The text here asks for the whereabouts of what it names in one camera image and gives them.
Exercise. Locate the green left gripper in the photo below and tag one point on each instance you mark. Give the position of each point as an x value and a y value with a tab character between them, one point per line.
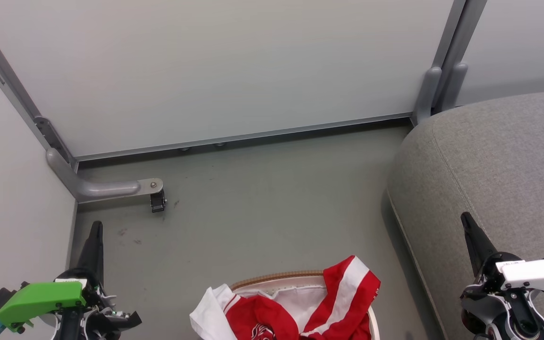
40	297

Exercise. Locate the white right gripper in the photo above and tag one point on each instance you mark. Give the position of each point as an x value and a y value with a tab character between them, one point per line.
531	276

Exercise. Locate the red and white garment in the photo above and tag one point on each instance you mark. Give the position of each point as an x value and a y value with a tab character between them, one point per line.
343	293

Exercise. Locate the grey fabric sofa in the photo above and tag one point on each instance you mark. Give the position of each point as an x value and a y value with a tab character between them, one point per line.
498	165

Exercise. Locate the grey partition foot with caster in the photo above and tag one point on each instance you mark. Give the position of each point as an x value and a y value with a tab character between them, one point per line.
102	188

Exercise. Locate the black caster wheel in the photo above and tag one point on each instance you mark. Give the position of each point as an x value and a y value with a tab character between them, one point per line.
157	202

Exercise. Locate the short grey partition foot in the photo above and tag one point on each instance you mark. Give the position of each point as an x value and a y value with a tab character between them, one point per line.
428	94
456	85

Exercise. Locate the cream laundry basket brown rim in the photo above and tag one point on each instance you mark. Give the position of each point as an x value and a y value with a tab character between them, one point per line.
281	276

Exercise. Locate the grey metal post bracket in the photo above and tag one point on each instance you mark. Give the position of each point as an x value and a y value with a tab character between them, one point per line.
51	136

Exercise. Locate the grey metal double partition post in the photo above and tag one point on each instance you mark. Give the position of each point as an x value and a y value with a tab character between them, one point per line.
461	33

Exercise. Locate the grey metal partition bottom rail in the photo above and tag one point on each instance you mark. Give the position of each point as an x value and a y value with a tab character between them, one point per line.
253	135

